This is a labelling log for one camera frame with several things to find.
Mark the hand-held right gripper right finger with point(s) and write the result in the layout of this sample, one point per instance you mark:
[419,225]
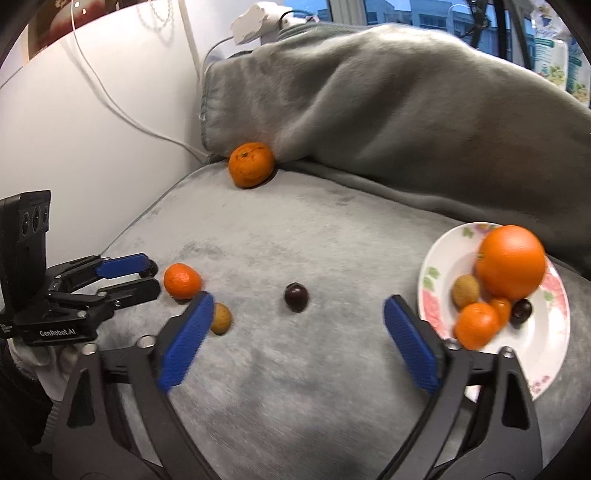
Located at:
[411,344]

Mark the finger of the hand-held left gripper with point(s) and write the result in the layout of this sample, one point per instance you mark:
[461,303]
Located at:
[122,266]
[134,291]

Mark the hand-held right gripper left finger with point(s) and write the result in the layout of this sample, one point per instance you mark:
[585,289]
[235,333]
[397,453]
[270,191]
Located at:
[184,344]

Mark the small brown kiwi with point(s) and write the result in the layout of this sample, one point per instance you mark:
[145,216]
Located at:
[222,319]
[465,291]

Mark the small tangerine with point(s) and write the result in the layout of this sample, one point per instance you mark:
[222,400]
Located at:
[476,326]
[182,281]

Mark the tiny orange kumquat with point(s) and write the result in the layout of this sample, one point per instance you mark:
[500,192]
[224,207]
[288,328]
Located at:
[502,311]

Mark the dark plum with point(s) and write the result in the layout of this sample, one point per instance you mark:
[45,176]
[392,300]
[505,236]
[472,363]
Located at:
[296,297]
[521,312]

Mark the large smooth orange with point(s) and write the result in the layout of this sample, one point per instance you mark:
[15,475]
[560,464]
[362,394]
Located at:
[510,261]

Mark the white floral plate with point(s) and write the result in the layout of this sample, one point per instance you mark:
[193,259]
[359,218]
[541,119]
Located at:
[549,332]

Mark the wrinkled orange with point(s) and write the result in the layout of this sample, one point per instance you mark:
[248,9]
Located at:
[251,165]

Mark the person's left forearm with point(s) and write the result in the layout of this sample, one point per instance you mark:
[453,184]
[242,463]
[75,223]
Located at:
[18,415]

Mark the person's left hand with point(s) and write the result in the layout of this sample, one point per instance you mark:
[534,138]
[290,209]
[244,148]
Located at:
[51,367]

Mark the grey blanket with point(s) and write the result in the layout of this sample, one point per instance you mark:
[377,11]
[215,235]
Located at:
[346,115]

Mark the red and white vase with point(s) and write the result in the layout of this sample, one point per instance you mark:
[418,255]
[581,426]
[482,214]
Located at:
[78,11]

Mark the white power strip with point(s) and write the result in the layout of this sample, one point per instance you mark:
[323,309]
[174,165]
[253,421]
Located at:
[251,23]

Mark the white floral refill pouch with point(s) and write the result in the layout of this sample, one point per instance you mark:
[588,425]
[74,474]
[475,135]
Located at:
[579,69]
[549,46]

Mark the black tripod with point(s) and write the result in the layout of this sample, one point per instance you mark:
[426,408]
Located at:
[505,27]

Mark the window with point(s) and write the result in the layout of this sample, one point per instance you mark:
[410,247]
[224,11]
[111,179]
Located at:
[415,14]

